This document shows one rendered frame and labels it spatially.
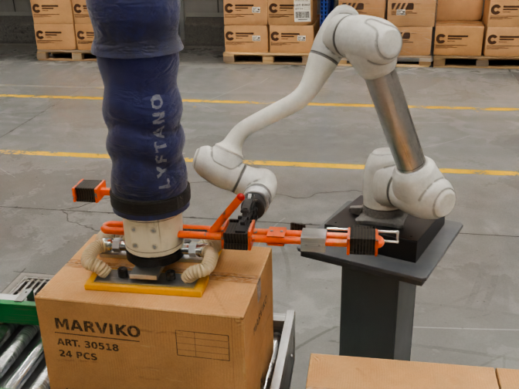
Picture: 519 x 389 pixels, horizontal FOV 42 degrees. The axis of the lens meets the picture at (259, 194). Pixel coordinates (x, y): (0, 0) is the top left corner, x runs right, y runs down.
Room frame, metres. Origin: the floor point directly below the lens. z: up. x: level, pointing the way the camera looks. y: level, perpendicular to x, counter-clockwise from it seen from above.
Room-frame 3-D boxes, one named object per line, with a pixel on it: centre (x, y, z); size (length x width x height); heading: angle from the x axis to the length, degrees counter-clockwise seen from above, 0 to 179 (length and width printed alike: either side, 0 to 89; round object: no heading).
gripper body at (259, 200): (1.88, 0.02, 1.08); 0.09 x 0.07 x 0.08; 170
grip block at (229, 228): (1.73, 0.06, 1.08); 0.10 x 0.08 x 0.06; 171
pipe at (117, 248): (1.77, 0.31, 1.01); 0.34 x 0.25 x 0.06; 81
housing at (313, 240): (1.69, -0.15, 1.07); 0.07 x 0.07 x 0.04; 81
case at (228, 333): (1.75, 0.30, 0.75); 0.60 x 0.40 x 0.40; 78
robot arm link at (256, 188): (1.95, 0.01, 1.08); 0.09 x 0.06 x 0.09; 80
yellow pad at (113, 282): (1.67, 0.33, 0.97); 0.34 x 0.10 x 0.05; 81
